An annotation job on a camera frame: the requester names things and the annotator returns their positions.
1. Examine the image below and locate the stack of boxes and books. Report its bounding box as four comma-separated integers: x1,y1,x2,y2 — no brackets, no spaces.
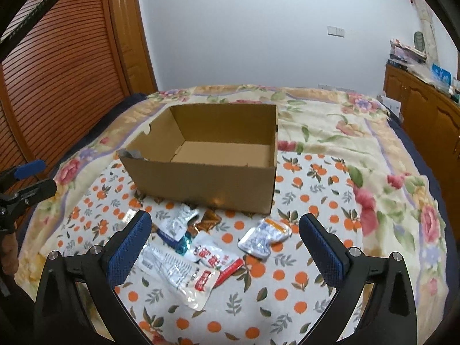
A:
388,38,428,68

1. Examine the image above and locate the group of small bottles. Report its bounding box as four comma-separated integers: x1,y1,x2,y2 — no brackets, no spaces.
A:
447,77,460,104

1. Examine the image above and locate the orange fruit print cloth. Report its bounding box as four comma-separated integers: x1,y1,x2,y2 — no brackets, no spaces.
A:
57,151,363,345

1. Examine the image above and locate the white hanging cloth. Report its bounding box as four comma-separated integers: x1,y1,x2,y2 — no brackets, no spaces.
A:
419,3,437,62

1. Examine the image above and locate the white snack packet red print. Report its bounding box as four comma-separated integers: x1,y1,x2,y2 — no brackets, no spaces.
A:
190,232,245,284

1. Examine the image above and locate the white and blue snack packet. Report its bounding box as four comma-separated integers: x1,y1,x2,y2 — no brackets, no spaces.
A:
157,203,199,243

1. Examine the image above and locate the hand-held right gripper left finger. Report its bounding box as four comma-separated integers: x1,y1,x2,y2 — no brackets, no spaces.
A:
33,209,153,345

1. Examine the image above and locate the long clear packet red label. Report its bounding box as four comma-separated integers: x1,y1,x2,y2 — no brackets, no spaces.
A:
138,242,221,311

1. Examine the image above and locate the white snack packet orange edge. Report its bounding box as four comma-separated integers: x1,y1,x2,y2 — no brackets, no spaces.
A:
237,217,292,259

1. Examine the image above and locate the blue printed box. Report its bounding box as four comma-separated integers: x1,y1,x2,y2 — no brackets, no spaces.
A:
431,63,452,89

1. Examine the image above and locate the cardboard box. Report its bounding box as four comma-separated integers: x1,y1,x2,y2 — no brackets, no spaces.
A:
118,103,279,216

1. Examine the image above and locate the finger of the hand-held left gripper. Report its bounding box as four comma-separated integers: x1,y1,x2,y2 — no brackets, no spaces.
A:
11,180,58,207
0,160,47,187

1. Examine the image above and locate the person's left hand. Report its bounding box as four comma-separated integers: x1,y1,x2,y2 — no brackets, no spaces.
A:
0,233,20,280

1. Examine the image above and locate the orange foil candy wrapper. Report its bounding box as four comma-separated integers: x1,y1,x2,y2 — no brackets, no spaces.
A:
194,209,221,234

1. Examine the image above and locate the wooden louvred wardrobe door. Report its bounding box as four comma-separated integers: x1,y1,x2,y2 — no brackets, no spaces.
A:
0,0,130,223

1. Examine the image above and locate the wooden panelled door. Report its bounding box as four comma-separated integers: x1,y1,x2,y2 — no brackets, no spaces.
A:
105,0,159,97

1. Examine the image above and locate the white carton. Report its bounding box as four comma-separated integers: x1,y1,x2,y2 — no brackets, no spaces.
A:
377,93,402,119

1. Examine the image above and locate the wooden sideboard cabinet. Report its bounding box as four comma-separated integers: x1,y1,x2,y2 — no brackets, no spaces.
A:
383,63,460,238

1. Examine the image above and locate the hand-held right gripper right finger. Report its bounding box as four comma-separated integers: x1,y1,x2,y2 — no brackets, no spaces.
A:
298,213,419,345

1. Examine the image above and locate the blue foil candy wrapper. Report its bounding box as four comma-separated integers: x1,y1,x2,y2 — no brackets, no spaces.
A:
178,233,195,257

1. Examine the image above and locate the floral blanket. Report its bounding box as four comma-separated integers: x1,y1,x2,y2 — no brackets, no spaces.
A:
18,84,450,310

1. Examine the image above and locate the black metal bar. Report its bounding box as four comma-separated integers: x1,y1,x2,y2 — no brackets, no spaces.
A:
0,0,87,56

